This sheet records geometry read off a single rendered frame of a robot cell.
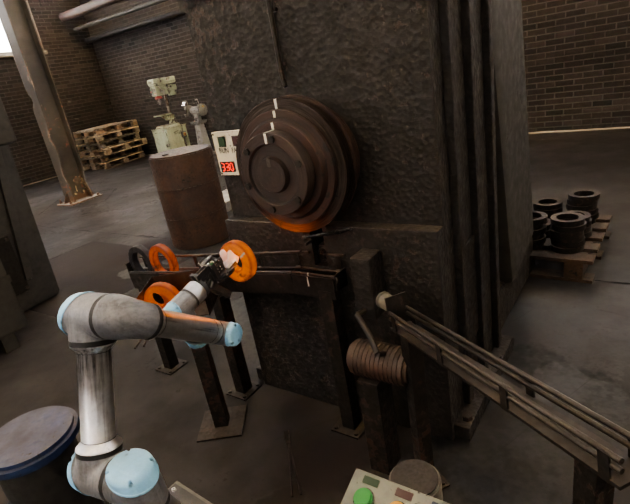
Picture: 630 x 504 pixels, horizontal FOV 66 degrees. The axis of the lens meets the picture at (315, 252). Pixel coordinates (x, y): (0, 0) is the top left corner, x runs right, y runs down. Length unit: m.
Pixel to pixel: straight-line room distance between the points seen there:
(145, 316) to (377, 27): 1.07
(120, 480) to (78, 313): 0.42
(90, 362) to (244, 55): 1.18
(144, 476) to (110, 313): 0.41
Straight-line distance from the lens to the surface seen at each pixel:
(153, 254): 2.50
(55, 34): 12.93
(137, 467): 1.38
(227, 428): 2.32
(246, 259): 1.71
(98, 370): 1.39
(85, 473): 1.48
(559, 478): 2.00
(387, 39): 1.61
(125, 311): 1.28
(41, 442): 1.94
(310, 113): 1.59
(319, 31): 1.72
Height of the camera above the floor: 1.44
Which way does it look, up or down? 21 degrees down
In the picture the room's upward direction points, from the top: 10 degrees counter-clockwise
